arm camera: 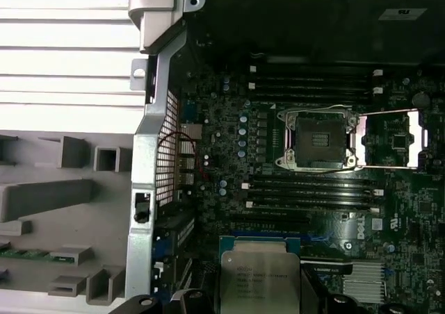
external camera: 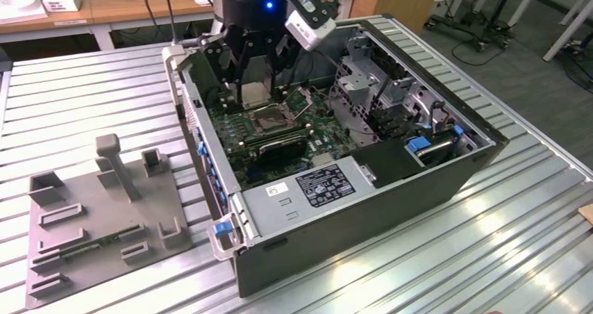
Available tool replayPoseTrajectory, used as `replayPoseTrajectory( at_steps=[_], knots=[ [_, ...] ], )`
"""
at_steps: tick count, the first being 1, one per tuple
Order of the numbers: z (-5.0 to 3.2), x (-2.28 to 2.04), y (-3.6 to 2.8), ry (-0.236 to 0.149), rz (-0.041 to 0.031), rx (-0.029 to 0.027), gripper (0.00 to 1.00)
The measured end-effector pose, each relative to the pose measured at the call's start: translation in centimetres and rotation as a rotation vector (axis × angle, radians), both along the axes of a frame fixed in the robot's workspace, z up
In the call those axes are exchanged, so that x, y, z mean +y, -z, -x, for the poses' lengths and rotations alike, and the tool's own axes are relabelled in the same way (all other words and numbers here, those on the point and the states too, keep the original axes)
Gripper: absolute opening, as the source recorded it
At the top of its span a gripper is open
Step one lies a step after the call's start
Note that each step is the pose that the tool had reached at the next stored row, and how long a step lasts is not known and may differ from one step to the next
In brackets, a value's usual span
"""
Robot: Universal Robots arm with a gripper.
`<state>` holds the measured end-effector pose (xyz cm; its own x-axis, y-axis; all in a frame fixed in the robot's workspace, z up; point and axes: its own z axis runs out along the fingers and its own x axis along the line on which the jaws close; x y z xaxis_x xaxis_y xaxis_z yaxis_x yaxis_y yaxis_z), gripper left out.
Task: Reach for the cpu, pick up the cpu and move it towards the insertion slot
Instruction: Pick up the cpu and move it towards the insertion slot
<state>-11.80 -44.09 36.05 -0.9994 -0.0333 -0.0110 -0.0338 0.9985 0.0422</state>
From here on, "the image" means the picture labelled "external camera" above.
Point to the silver metal drive cage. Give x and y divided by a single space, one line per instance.
361 84

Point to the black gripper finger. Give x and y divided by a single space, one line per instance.
240 57
284 53

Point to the silver-topped CPU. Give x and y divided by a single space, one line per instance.
256 93

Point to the wooden cabinet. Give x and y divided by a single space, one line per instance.
408 1

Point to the CPU socket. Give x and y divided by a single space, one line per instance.
268 119

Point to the silver power supply unit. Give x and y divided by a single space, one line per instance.
286 203

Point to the black open PC case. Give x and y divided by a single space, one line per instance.
370 230

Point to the small white box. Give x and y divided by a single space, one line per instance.
62 0

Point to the black wheeled stand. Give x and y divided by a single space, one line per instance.
498 12

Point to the blue case latch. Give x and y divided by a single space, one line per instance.
221 229

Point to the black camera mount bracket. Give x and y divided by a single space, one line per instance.
320 12

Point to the wooden desk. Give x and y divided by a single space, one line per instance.
120 1

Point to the white table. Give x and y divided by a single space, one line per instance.
566 34

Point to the green RAM stick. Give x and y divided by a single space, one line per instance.
98 242

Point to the green motherboard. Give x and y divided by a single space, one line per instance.
324 133

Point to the silver chipset heatsink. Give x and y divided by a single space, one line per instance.
321 159

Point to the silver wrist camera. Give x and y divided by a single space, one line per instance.
308 29

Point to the small wooden block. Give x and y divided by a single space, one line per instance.
587 214

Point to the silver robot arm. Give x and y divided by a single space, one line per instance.
216 17

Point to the small blue card clip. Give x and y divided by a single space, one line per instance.
200 149

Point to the grey plastic parts rack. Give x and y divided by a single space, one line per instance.
106 216

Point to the blue drive bay clip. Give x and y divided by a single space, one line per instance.
418 144

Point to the small blue bay clip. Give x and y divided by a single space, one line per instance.
457 130

